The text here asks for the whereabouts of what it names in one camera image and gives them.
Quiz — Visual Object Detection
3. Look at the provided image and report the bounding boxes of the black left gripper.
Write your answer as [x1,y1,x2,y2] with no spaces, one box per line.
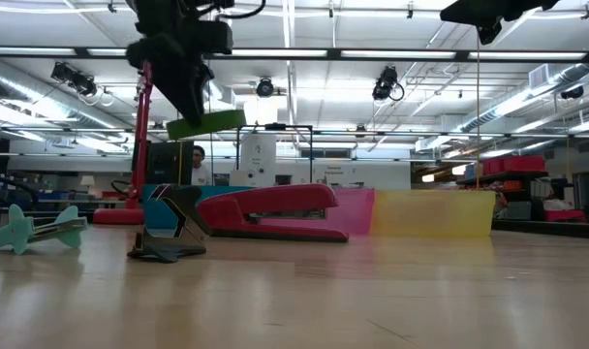
[126,0,218,128]

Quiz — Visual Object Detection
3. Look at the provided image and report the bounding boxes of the person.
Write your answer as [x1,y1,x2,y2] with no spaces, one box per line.
[190,144,214,187]

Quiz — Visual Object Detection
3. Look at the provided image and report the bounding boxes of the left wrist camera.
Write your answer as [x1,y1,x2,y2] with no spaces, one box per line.
[180,18,235,56]

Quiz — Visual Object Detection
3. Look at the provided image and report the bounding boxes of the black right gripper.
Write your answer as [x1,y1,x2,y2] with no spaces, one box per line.
[439,0,562,46]

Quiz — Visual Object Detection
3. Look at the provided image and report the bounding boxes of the pink plastic tray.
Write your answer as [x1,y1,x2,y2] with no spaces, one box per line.
[255,187,377,238]

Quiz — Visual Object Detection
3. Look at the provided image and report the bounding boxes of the yellow plastic tray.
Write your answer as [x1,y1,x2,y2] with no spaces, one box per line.
[370,189,497,238]

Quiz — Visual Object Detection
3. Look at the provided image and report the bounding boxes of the red bin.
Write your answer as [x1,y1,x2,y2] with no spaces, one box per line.
[543,208,589,224]

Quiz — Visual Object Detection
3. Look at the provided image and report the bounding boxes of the black metal stand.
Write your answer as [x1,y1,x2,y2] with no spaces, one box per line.
[234,122,315,185]

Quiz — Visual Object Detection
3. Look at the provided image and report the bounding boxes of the black ceiling-hung camera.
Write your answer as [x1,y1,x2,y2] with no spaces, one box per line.
[559,84,586,101]
[50,60,99,98]
[255,77,276,99]
[370,65,405,104]

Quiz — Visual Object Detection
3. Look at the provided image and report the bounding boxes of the black binder clip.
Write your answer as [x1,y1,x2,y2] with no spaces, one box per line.
[126,183,214,265]

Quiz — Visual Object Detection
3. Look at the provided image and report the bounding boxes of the blue plastic tray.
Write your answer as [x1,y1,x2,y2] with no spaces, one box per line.
[141,183,255,232]

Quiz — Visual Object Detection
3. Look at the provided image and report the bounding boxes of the green tape roll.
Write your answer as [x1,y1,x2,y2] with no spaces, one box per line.
[166,109,248,142]

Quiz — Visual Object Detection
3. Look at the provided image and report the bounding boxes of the shelf with red bins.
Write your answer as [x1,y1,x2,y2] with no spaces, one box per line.
[456,154,550,229]

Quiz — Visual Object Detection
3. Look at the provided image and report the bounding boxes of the black monitor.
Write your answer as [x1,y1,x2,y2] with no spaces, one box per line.
[145,141,196,186]

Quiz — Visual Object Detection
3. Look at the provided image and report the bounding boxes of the red stapler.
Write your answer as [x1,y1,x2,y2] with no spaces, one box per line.
[197,182,351,243]

